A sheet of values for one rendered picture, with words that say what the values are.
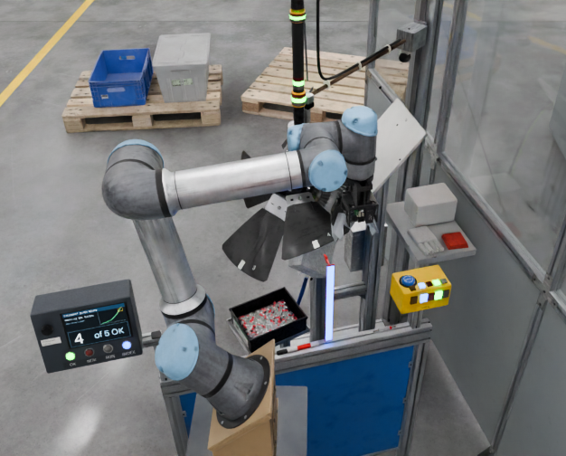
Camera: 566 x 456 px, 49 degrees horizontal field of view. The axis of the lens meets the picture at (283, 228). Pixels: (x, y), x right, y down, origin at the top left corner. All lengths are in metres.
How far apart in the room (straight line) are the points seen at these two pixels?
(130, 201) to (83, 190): 3.23
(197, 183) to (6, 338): 2.48
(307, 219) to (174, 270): 0.67
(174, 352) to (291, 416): 0.44
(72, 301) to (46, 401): 1.50
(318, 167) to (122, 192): 0.38
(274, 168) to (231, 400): 0.56
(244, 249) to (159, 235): 0.85
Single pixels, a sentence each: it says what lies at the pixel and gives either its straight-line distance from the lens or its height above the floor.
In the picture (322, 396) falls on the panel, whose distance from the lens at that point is 2.29.
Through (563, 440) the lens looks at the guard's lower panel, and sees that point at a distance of 2.37.
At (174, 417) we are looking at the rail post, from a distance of 2.19.
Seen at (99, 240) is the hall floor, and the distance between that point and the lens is 3.99.
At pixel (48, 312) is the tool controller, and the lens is 1.76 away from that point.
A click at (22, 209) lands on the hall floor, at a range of 4.44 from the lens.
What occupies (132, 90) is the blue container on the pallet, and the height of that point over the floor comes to 0.28.
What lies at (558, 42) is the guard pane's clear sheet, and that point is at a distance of 2.01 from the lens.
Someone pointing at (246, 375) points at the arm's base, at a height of 1.26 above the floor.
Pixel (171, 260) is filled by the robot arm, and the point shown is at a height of 1.49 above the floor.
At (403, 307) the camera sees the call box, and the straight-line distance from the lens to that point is 1.99.
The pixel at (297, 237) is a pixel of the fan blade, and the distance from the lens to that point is 1.96.
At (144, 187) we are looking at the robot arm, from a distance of 1.22.
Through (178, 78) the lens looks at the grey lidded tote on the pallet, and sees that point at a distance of 4.93.
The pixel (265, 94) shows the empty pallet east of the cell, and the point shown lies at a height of 0.14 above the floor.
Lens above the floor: 2.43
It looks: 39 degrees down
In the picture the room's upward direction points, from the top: 2 degrees counter-clockwise
